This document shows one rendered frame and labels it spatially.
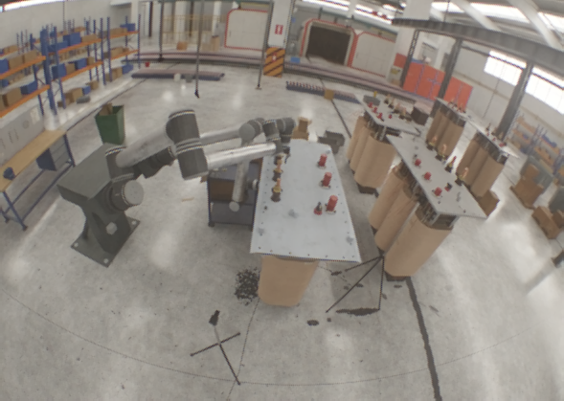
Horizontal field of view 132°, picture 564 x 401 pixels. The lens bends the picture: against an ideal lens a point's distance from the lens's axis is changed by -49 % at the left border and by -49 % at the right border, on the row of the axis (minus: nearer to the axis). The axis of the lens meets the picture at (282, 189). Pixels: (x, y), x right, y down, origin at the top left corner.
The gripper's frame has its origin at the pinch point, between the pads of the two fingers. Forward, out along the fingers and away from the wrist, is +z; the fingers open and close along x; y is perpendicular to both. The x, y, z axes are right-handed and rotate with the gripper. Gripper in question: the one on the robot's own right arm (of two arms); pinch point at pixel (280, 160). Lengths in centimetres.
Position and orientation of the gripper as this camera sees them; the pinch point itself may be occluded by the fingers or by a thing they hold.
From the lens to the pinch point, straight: 209.4
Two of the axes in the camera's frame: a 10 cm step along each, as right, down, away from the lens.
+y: -0.6, 6.2, -7.8
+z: -1.6, 7.7, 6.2
